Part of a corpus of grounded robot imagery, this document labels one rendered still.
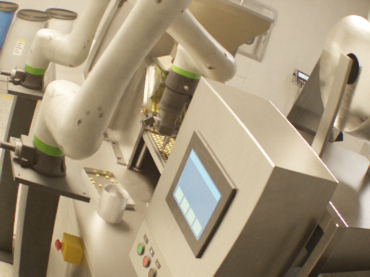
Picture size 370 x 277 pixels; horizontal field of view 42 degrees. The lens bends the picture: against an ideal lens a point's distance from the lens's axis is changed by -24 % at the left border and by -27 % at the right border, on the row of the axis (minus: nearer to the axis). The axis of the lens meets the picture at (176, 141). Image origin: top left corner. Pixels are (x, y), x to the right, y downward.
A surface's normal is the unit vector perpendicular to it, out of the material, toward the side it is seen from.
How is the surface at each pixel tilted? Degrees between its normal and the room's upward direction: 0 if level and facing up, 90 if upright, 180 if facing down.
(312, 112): 109
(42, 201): 90
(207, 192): 90
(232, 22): 118
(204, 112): 90
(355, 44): 90
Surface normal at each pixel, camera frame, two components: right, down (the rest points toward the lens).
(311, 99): 0.12, 0.68
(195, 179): -0.90, -0.23
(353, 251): 0.25, 0.42
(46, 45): -0.09, 0.23
